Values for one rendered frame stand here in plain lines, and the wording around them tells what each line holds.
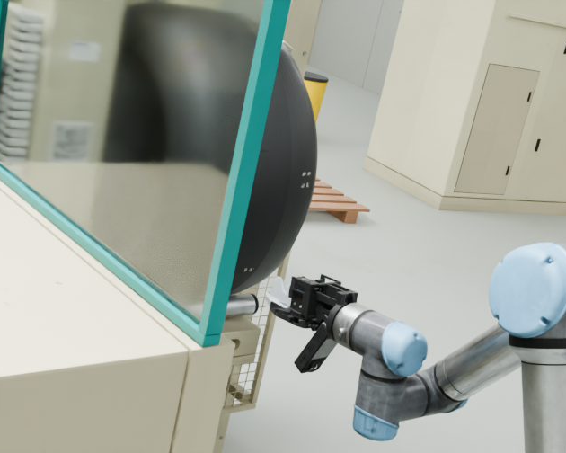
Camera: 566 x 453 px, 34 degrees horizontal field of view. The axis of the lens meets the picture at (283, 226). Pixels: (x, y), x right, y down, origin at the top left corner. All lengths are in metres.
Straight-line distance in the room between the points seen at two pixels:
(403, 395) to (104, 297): 0.72
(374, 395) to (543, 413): 0.33
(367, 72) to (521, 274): 11.02
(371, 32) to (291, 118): 10.56
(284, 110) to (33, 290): 0.87
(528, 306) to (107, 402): 0.60
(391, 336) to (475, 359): 0.14
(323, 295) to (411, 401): 0.23
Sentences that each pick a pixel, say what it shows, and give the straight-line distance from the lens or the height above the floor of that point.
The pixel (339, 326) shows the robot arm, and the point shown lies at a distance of 1.52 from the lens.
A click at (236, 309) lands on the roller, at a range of 1.89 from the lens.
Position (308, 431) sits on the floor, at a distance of 3.39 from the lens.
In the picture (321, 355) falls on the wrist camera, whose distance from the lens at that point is 1.61.
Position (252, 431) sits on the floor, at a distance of 3.30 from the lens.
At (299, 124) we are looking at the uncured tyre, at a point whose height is 1.32.
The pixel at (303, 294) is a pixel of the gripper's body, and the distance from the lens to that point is 1.58.
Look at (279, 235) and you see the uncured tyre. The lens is 1.71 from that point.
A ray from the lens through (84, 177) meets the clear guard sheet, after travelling 1.03.
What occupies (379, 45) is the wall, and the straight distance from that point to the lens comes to 12.05.
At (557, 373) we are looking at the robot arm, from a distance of 1.24.
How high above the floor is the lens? 1.63
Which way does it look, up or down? 17 degrees down
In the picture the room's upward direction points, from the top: 13 degrees clockwise
